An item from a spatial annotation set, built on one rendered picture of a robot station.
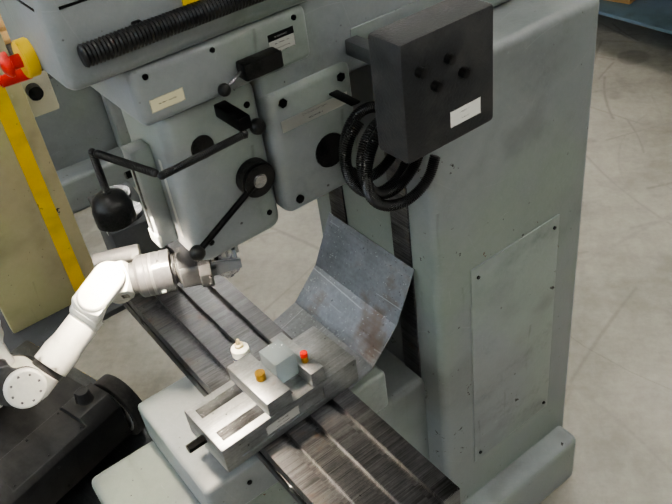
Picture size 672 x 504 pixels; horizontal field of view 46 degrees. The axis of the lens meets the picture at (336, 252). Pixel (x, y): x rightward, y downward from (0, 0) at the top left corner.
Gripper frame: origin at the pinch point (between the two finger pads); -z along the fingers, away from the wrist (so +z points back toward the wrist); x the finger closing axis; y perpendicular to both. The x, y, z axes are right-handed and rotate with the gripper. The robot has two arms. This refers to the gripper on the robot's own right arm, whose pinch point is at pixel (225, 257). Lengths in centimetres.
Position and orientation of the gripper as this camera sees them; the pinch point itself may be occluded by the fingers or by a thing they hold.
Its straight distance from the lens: 163.9
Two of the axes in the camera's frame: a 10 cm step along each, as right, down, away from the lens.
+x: -2.1, -5.8, 7.8
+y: 1.1, 7.8, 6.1
